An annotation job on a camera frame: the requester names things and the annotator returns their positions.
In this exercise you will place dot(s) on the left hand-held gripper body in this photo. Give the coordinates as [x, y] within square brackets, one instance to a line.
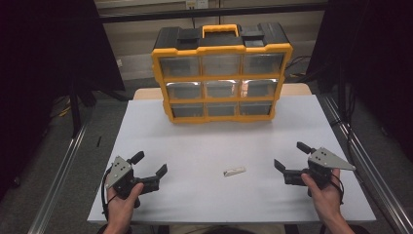
[120, 170]

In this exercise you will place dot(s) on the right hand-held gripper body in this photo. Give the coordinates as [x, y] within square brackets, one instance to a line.
[324, 161]

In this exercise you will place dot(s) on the small white stick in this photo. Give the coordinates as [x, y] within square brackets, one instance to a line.
[234, 171]

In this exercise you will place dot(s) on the yellow black drawer organizer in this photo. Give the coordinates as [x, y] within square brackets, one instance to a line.
[220, 49]

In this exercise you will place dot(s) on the person's left hand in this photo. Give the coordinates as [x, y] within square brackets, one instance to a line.
[120, 209]

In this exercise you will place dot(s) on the person's right hand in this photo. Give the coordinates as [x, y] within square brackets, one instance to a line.
[326, 203]

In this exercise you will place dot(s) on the small black floor object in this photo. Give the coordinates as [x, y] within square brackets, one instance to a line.
[99, 141]

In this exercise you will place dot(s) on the black metal stand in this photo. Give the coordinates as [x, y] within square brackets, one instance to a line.
[75, 110]

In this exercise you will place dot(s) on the rows of clear drawers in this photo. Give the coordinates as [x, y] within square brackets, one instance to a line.
[180, 66]

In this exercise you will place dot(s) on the black curtain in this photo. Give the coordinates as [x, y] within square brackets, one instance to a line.
[39, 65]
[373, 65]

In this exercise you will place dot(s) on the black horizontal bar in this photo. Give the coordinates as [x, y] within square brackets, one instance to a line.
[195, 13]

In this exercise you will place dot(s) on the metal floor rail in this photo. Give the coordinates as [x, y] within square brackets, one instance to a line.
[373, 175]
[55, 185]

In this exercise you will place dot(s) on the white wall outlet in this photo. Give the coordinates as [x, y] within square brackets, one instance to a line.
[196, 3]

